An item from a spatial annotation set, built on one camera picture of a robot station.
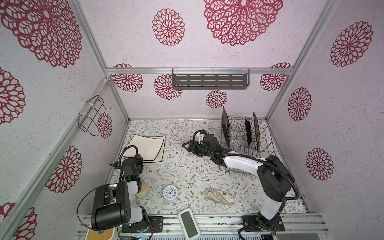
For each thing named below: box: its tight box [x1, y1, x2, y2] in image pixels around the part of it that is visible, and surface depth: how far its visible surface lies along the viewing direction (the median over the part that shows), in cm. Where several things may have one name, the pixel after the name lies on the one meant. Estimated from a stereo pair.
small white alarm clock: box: [163, 185, 179, 203], surface depth 82 cm
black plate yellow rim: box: [253, 111, 261, 152], surface depth 99 cm
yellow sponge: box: [136, 182, 149, 199], surface depth 84 cm
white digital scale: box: [177, 208, 201, 240], surface depth 71 cm
